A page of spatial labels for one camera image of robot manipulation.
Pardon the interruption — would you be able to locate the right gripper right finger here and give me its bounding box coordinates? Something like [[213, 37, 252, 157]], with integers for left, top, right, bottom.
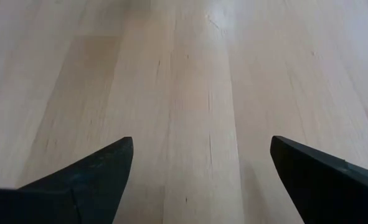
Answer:
[[270, 135, 368, 224]]

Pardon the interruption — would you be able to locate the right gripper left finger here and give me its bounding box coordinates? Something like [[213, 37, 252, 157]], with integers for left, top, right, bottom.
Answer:
[[0, 136, 134, 224]]

